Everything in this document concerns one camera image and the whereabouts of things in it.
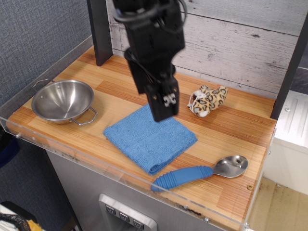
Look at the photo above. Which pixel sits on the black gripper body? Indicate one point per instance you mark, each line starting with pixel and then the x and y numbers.
pixel 154 40

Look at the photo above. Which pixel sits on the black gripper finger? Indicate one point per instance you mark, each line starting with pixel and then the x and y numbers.
pixel 140 76
pixel 163 99

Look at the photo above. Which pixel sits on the stainless steel bowl with handles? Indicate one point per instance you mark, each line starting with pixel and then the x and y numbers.
pixel 64 101

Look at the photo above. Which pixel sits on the blue handled metal spoon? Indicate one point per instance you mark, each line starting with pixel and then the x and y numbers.
pixel 229 167

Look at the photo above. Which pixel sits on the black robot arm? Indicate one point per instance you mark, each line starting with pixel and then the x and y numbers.
pixel 123 7

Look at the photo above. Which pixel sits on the leopard print plush toy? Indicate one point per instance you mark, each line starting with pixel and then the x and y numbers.
pixel 205 100

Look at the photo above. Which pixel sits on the folded blue cloth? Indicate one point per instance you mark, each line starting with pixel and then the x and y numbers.
pixel 149 144

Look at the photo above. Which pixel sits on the silver cabinet with dispenser panel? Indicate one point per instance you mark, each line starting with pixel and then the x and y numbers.
pixel 109 192

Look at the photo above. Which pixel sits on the white side unit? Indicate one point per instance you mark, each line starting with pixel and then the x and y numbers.
pixel 287 162

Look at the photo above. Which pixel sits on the yellow tape object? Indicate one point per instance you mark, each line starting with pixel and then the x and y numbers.
pixel 33 226

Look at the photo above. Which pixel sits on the dark left vertical post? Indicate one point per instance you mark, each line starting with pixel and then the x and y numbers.
pixel 100 30

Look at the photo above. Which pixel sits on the dark vertical post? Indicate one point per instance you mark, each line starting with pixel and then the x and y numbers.
pixel 291 70
pixel 100 30

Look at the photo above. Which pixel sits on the dark right vertical post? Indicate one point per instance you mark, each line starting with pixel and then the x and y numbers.
pixel 291 70

